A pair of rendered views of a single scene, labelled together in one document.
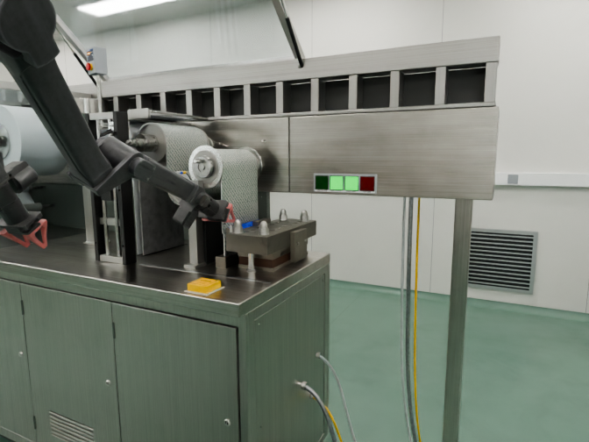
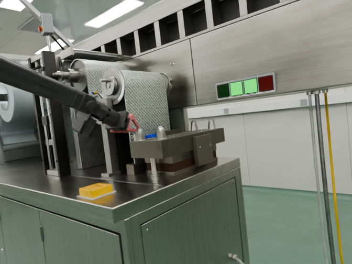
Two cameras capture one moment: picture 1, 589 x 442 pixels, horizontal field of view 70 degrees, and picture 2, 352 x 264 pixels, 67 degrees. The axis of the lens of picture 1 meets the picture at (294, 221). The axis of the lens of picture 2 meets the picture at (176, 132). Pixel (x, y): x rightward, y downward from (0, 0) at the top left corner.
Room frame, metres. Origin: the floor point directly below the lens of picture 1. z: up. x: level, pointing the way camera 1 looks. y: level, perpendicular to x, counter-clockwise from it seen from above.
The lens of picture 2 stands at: (0.49, -0.18, 1.10)
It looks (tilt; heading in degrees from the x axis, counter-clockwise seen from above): 3 degrees down; 14
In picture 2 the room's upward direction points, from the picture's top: 6 degrees counter-clockwise
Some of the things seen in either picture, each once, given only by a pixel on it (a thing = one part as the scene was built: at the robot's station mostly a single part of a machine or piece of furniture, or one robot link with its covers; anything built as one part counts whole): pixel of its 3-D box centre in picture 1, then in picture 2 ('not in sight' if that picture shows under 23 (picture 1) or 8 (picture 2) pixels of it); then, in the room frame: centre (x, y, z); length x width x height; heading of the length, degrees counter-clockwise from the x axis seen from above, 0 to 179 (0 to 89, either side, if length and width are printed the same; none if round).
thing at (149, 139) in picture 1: (146, 143); (73, 75); (1.56, 0.54, 1.34); 0.06 x 0.06 x 0.06; 64
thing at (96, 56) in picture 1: (95, 60); (45, 24); (1.74, 0.79, 1.66); 0.07 x 0.07 x 0.10; 48
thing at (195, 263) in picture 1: (193, 224); (106, 136); (1.45, 0.35, 1.05); 0.06 x 0.05 x 0.31; 154
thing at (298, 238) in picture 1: (299, 245); (204, 149); (1.50, -0.02, 0.97); 0.10 x 0.03 x 0.11; 154
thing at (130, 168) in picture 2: (243, 253); (156, 162); (1.55, 0.20, 0.92); 0.28 x 0.04 x 0.04; 154
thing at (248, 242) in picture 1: (274, 234); (181, 141); (1.53, 0.07, 1.00); 0.40 x 0.16 x 0.06; 154
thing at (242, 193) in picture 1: (240, 203); (149, 117); (1.54, 0.20, 1.11); 0.23 x 0.01 x 0.18; 154
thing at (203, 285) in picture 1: (204, 285); (96, 190); (1.19, 0.26, 0.91); 0.07 x 0.07 x 0.02; 64
